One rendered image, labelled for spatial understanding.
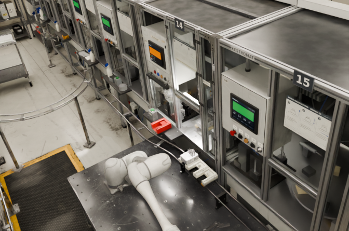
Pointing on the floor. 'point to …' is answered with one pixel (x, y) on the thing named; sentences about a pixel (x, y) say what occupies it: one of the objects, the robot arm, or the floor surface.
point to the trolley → (17, 72)
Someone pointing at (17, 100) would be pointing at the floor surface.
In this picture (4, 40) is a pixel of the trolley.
